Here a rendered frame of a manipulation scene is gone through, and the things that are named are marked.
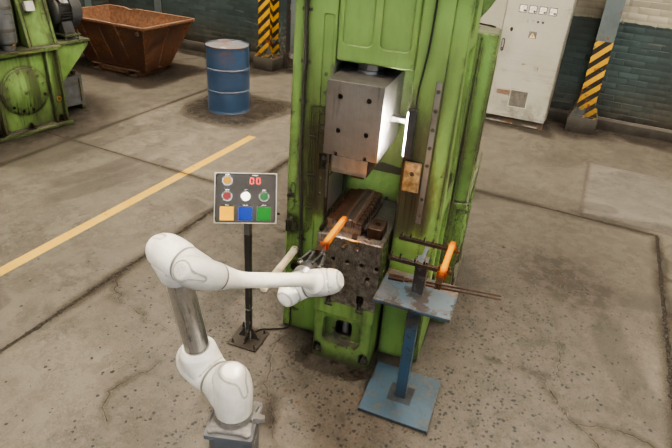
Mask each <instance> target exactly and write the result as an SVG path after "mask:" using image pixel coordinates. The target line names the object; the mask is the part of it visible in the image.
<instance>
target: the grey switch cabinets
mask: <svg viewBox="0 0 672 448"><path fill-rule="evenodd" d="M576 2H577V0H496V1H495V2H494V4H493V5H492V6H491V7H490V8H489V10H488V11H487V12H486V13H485V14H484V15H483V16H482V17H481V18H480V23H484V24H490V25H494V26H496V28H500V29H502V34H501V39H500V44H499V49H498V54H497V61H496V66H495V71H494V76H493V81H492V86H491V91H490V96H489V101H488V106H487V111H486V119H489V120H494V121H499V122H504V123H509V124H514V125H518V126H523V127H528V128H533V129H537V130H542V127H543V124H544V122H545V121H546V118H547V114H548V111H549V108H550V104H551V100H552V96H553V92H554V88H555V84H556V80H557V76H558V72H559V68H560V64H561V60H562V57H563V53H564V49H565V45H566V41H567V37H568V33H569V29H570V25H571V21H572V17H573V13H574V10H575V6H576Z"/></svg>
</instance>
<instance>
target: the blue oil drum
mask: <svg viewBox="0 0 672 448"><path fill-rule="evenodd" d="M205 45H206V62H207V65H206V68H207V85H208V86H207V89H208V110H209V111H211V112H213V113H215V114H220V115H239V114H244V113H246V112H248V111H249V110H250V65H249V45H250V44H249V43H248V42H245V41H241V40H233V39H217V40H210V41H207V42H206V43H205Z"/></svg>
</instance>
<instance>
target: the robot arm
mask: <svg viewBox="0 0 672 448"><path fill-rule="evenodd" d="M315 249H316V248H315ZM315 249H313V251H311V250H309V251H308V252H307V253H305V254H304V255H303V256H302V257H300V258H298V261H297V263H298V264H300V265H299V266H297V267H296V268H295V269H294V271H293V272H292V273H269V272H243V271H239V270H236V269H234V268H231V267H229V266H227V265H225V264H223V263H220V262H217V261H215V260H212V259H211V258H210V257H209V256H207V255H205V254H204V253H202V252H201V251H200V250H198V249H197V248H195V247H194V246H193V245H192V244H191V243H190V242H188V241H187V240H185V239H183V238H181V237H179V236H177V235H175V234H171V233H161V234H157V235H154V236H153V237H151V238H150V239H149V241H148V242H147V244H146V247H145V253H146V257H147V260H148V261H149V263H150V264H151V266H152V268H153V269H154V271H155V273H156V274H157V276H158V278H159V280H160V281H161V283H162V284H163V285H165V286H166V288H167V291H168V295H169V298H170V302H171V305H172V308H173V312H174V315H175V319H176V322H177V326H178V329H179V332H180V336H181V339H182V343H183V344H182V346H181V347H180V348H179V350H178V351H177V354H176V365H177V368H178V371H179V372H180V374H181V375H182V376H183V377H184V378H185V379H186V380H187V381H188V382H189V383H190V384H191V385H192V386H194V387H195V388H196V389H197V390H199V391H200V392H202V393H203V394H204V395H205V396H206V398H207V399H208V401H209V402H210V403H211V405H212V406H213V407H214V410H215V412H214V415H213V418H212V420H211V423H210V425H209V426H208V427H207V434H209V435H212V434H220V435H227V436H235V437H241V438H243V439H246V440H247V439H250V438H251V429H252V426H253V424H257V423H264V422H265V420H264V419H265V415H262V414H259V413H256V412H257V410H258V409H259V407H260V404H259V402H256V401H255V402H253V383H252V378H251V375H250V373H249V371H248V370H247V368H246V367H245V366H244V365H243V364H241V363H239V362H237V361H226V360H225V359H224V358H223V355H222V354H221V352H220V350H219V349H218V347H217V345H216V342H215V341H214V339H213V338H211V337H209V336H207V332H206V328H205V324H204V320H203V316H202V312H201V308H200V304H199V300H198V296H197V292H196V290H200V291H221V290H227V289H241V288H275V287H280V288H279V290H278V293H277V297H278V300H279V302H280V303H281V304H282V305H283V306H285V307H291V306H293V305H295V304H297V303H298V302H300V301H302V300H304V299H306V298H310V297H322V296H328V295H332V294H335V293H337V292H339V291H340V290H341V289H342V287H343V286H344V277H343V275H342V273H341V272H340V271H339V270H336V269H332V268H328V269H326V268H324V262H325V259H326V254H325V250H326V245H325V246H324V247H323V249H322V250H321V251H320V252H319V255H318V256H317V257H316V258H315V259H314V260H313V258H314V256H315V255H316V251H315ZM307 258H308V259H307ZM306 259H307V260H306ZM321 259H322V260H321ZM320 260H321V264H320V265H319V266H318V265H317V263H318V262H319V261H320Z"/></svg>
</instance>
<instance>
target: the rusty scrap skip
mask: <svg viewBox="0 0 672 448"><path fill-rule="evenodd" d="M82 11H83V17H82V20H81V23H80V24H79V25H78V26H77V27H74V30H75V32H77V30H76V29H78V32H79V33H81V35H80V36H83V37H87V38H89V39H90V40H89V41H88V45H87V46H86V48H85V50H84V51H83V54H84V55H85V56H86V57H87V59H89V60H94V61H91V67H93V68H97V69H108V70H113V71H117V72H121V73H126V74H128V76H132V77H137V78H139V77H142V76H145V75H149V74H152V73H156V72H159V71H163V70H166V69H167V66H169V65H170V64H171V62H172V61H173V59H174V57H175V55H176V53H177V51H178V49H179V47H180V45H181V43H182V41H183V39H184V37H185V35H186V33H187V31H188V29H189V27H190V25H191V23H192V22H194V21H195V18H190V17H184V16H178V15H172V14H166V13H160V12H154V11H148V10H142V9H129V8H127V7H124V6H118V5H112V4H103V5H96V6H88V7H82ZM115 65H117V66H115ZM118 66H121V67H118ZM123 67H126V68H123ZM127 68H130V69H127Z"/></svg>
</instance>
